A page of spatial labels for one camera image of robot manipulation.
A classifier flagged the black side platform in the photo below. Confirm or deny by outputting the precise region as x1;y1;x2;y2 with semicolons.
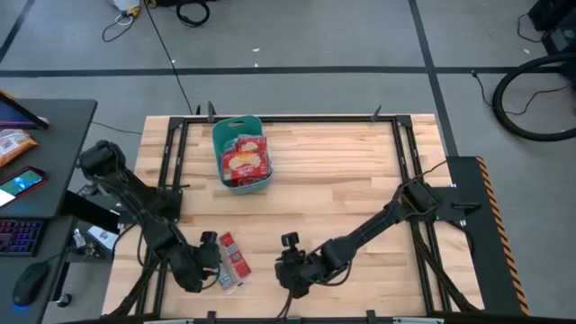
59;190;122;234

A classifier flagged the teal plastic basket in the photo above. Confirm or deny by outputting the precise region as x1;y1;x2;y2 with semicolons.
211;114;275;196

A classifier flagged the black computer mouse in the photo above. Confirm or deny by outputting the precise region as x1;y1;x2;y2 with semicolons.
12;261;51;309

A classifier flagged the backlit black keyboard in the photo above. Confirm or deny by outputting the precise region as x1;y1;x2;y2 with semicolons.
0;217;47;258

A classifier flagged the black office desk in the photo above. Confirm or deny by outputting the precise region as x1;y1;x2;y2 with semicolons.
0;98;99;324

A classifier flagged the black platform with hazard stripes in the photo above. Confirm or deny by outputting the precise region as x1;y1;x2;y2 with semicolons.
445;155;532;318

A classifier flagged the red-cased smartphone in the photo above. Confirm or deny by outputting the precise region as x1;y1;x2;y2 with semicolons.
0;166;49;209

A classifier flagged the orange snack bag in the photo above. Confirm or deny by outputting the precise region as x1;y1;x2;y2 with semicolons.
0;128;39;169

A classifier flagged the black tilted monitor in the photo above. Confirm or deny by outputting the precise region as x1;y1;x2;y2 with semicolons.
0;90;51;131

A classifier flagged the white floor object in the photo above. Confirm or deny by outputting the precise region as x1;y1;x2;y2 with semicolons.
111;0;143;13

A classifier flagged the black equipment box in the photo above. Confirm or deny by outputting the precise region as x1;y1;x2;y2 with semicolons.
526;0;576;57

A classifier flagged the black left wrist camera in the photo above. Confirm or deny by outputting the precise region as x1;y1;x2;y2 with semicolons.
199;229;221;254

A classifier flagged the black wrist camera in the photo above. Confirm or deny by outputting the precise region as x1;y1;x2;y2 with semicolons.
199;229;221;254
280;230;302;258

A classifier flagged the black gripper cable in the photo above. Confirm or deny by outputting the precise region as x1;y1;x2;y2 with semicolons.
277;287;301;319

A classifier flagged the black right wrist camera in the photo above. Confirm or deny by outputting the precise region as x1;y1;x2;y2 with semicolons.
280;230;302;258

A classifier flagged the black aluminium table frame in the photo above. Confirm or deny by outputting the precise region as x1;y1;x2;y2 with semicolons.
106;113;485;323

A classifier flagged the long black floor cable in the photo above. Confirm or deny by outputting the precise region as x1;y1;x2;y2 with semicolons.
142;0;195;116

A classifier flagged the coiled black cable loop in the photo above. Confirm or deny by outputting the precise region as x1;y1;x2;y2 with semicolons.
175;0;212;29

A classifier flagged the thin black floor cable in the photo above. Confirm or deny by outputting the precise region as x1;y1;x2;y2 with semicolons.
471;68;573;117

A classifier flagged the black and white floor cable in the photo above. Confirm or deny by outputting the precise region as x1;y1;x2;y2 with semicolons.
102;10;137;44

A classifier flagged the black hose ring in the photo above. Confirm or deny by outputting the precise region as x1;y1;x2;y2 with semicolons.
490;52;576;144

